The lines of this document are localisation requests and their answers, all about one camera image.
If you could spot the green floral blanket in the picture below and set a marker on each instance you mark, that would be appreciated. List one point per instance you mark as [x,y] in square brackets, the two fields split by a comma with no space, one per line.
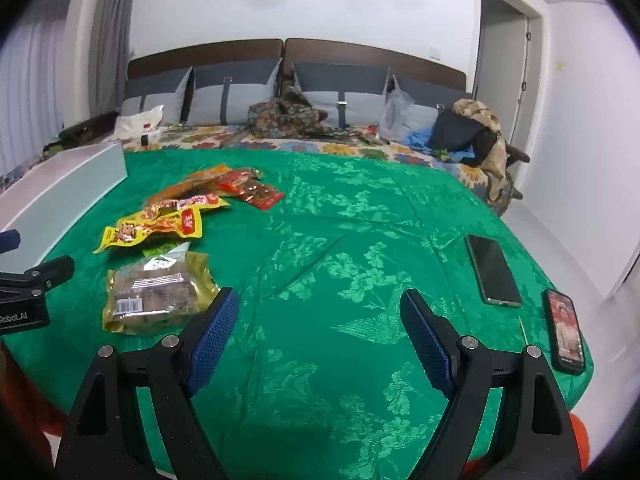
[320,260]

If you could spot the white plastic bag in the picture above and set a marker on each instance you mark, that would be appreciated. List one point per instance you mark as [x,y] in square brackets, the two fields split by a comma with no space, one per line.
[137,122]

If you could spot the small red green wrapper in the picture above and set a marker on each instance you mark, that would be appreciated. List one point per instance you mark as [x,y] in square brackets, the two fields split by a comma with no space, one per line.
[367,136]

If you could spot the orange translucent snack packet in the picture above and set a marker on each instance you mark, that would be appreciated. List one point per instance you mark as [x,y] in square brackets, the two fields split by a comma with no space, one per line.
[200,180]

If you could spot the orange cloth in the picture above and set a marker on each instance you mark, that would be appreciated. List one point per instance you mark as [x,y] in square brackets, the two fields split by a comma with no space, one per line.
[580,440]
[35,402]

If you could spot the red yellow snack packet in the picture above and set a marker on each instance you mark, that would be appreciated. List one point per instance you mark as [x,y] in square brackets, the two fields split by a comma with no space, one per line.
[190,202]

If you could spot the white flat box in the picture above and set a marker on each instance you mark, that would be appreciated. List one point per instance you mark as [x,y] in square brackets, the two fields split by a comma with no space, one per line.
[65,180]

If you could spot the blue cloth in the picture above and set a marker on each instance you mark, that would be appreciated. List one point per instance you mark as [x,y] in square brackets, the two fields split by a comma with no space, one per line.
[417,139]

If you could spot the grey curtain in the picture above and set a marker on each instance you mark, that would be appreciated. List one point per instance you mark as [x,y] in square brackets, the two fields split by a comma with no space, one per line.
[107,35]

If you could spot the brown gold-edged snack packet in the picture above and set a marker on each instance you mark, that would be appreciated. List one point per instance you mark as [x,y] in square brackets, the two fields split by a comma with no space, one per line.
[150,295]

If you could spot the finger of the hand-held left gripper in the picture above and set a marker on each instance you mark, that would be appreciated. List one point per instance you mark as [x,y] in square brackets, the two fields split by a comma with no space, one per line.
[45,272]
[9,240]

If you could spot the beige patterned garment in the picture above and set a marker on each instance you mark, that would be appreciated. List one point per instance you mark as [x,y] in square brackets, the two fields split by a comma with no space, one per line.
[492,160]

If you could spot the clear plastic bag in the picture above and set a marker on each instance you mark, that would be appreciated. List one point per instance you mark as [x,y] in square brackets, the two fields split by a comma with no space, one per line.
[395,112]

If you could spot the dark patterned cloth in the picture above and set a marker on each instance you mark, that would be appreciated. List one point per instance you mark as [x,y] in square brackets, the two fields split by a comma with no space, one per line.
[290,117]

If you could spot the green white snack packet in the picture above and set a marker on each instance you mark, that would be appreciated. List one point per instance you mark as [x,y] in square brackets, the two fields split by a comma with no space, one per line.
[162,259]

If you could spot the white wall switch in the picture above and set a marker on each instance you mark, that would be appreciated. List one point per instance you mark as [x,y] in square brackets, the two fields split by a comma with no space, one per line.
[436,52]

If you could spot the thin yellow stick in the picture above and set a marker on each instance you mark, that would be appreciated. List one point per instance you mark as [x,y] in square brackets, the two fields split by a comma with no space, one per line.
[522,331]

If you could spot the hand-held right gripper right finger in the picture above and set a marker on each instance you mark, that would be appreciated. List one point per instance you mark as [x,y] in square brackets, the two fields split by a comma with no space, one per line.
[425,345]

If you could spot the white door frame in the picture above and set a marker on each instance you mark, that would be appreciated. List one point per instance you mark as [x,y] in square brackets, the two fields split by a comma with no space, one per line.
[500,35]

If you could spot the grey two-tone pillow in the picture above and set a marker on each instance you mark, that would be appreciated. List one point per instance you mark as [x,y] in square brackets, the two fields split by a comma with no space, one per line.
[150,95]
[235,97]
[345,95]
[425,97]

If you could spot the black smartphone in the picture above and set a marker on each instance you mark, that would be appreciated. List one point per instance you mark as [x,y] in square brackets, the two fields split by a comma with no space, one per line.
[492,270]

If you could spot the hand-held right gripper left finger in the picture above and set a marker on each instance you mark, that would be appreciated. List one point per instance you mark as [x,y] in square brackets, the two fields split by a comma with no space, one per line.
[215,340]

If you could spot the colourful floral bedsheet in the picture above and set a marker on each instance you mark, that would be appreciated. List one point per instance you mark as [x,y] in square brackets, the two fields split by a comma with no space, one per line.
[310,146]

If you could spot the dark chair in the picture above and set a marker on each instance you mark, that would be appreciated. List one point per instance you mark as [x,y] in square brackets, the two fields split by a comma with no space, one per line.
[517,155]

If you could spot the smartphone with lit screen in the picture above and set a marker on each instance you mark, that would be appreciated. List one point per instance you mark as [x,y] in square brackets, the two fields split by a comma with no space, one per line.
[566,332]

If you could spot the black clothing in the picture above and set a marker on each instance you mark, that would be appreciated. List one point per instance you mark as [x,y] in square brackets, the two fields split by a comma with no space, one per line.
[460,132]

